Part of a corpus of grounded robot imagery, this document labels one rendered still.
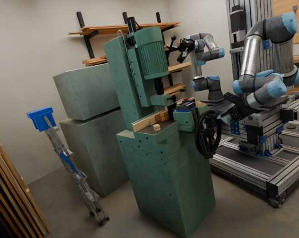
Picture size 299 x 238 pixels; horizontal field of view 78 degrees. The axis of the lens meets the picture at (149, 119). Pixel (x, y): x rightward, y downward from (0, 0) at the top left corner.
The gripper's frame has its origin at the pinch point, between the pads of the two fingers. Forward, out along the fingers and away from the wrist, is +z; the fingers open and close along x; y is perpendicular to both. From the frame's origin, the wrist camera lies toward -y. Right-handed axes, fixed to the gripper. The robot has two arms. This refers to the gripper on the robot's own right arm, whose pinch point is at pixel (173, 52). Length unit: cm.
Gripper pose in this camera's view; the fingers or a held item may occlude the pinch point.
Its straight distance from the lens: 135.7
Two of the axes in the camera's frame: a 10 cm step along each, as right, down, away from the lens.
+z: -7.1, 3.5, -6.1
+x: 6.7, 6.2, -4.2
